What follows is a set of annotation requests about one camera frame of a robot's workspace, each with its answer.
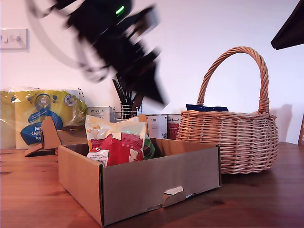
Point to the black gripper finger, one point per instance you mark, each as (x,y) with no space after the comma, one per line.
(149,83)

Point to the blue Terry's chocolate bag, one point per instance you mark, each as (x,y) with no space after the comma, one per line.
(206,108)

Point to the red and cream egg bag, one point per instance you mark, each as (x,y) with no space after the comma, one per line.
(121,149)

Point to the woven wicker basket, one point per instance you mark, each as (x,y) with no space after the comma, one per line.
(237,147)

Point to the white Porlex box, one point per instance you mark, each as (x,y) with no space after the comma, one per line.
(99,111)

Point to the brown cardboard box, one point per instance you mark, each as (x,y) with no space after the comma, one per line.
(154,180)

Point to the black chopstick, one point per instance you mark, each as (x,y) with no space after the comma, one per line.
(118,92)
(122,91)

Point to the white tin can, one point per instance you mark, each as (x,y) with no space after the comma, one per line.
(156,126)

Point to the red label tin can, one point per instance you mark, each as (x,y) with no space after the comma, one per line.
(173,126)

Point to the kitchen towel pack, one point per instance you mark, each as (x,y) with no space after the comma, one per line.
(31,111)

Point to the wooden chair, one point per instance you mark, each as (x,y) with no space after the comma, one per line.
(301,130)

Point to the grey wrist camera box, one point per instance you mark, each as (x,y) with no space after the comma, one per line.
(148,20)

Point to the white light switch plate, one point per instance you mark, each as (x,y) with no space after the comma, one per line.
(13,39)

